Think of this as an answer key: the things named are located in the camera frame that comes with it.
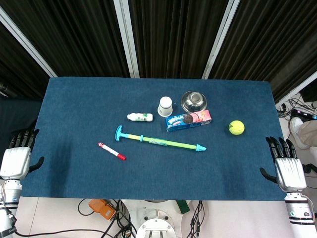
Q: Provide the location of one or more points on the white paper cup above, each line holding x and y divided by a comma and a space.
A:
165, 106

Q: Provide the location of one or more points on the red and white marker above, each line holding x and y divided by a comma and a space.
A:
111, 151

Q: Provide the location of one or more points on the orange power box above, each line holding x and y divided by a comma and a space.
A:
102, 209

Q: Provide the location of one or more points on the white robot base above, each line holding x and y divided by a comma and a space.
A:
156, 224

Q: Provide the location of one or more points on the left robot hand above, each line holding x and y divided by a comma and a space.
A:
15, 161

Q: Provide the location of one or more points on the white frame post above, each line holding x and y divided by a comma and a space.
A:
219, 39
128, 39
27, 44

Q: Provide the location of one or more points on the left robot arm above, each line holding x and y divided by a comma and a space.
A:
8, 205

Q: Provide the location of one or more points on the blue and pink cookie box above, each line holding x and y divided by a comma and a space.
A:
188, 120

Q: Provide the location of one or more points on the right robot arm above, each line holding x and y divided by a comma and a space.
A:
298, 213

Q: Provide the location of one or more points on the yellow tennis ball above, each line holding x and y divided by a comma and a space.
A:
236, 127

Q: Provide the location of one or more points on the blue table cloth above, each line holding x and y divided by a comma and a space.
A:
153, 161

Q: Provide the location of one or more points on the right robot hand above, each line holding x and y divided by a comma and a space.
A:
289, 173

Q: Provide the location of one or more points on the small white bottle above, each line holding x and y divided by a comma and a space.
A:
140, 117

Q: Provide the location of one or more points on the black power strip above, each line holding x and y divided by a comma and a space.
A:
304, 114

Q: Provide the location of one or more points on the teal and green water squirter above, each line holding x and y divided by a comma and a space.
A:
158, 143

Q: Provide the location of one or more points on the black box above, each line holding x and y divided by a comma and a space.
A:
309, 93

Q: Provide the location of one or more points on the stainless steel bowl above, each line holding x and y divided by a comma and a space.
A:
194, 101

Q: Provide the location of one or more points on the green block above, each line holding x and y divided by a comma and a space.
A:
182, 206

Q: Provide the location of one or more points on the beige trouser leg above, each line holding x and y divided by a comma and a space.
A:
307, 131

